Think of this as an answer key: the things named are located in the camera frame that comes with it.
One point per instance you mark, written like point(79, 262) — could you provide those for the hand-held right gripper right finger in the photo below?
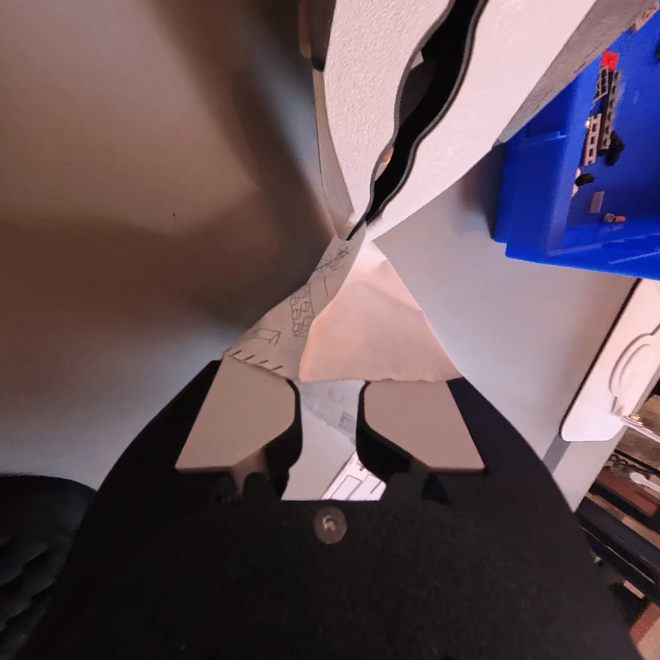
point(417, 423)

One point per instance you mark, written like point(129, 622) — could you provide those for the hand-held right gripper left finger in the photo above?
point(242, 417)

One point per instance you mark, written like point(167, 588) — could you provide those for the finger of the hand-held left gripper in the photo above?
point(361, 77)
point(490, 103)

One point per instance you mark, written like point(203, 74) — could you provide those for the white sticker sheet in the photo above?
point(356, 484)

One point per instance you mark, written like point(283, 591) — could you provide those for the white printed paper bag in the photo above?
point(371, 330)

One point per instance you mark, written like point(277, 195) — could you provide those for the pile of loose lego pieces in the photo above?
point(598, 134)

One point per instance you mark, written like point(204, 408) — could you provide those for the blue plastic bin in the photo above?
point(541, 206)

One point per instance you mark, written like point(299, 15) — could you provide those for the black padded chair armrest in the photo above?
point(36, 541)

